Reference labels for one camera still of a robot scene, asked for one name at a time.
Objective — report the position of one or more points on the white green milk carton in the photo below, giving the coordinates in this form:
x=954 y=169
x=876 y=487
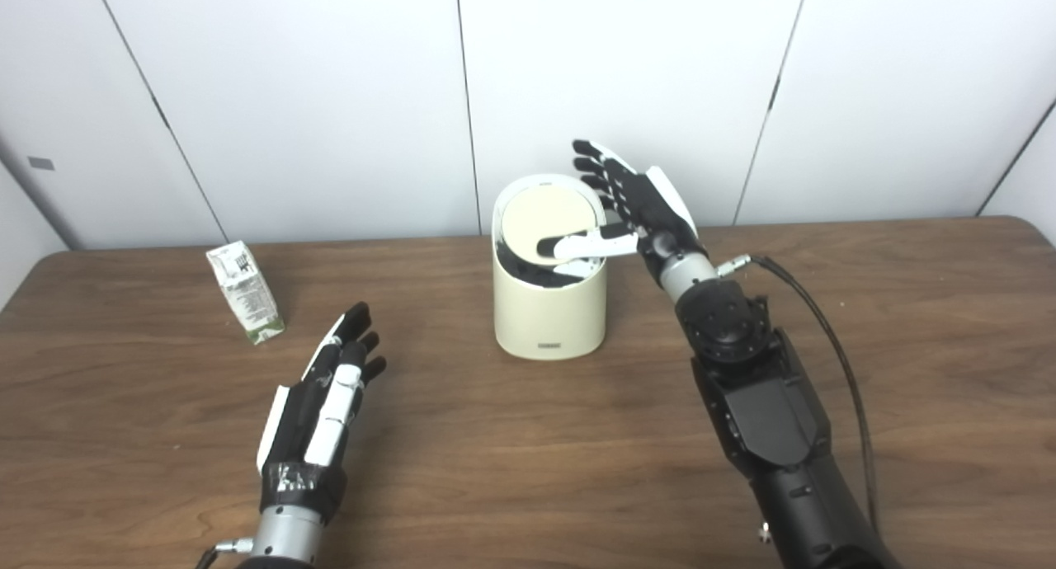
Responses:
x=247 y=297

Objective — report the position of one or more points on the cream-colored bin body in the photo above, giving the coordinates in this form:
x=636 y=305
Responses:
x=549 y=317

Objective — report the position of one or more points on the small gray wall label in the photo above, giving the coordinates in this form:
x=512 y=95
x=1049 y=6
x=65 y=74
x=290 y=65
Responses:
x=41 y=163

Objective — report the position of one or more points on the cream round bin lid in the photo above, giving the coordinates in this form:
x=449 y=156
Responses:
x=536 y=218

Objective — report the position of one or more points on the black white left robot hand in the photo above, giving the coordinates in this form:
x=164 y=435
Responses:
x=301 y=429

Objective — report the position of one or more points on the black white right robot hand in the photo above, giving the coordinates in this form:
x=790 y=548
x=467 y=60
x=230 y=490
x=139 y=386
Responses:
x=656 y=214

